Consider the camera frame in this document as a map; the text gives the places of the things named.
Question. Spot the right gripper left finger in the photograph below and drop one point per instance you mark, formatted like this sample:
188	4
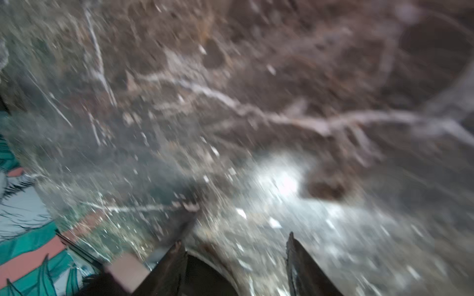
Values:
168	276

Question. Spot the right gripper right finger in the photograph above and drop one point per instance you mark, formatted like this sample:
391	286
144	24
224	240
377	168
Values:
305	277

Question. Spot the black belt long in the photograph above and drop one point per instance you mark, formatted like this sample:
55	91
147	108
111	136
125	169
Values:
207	278

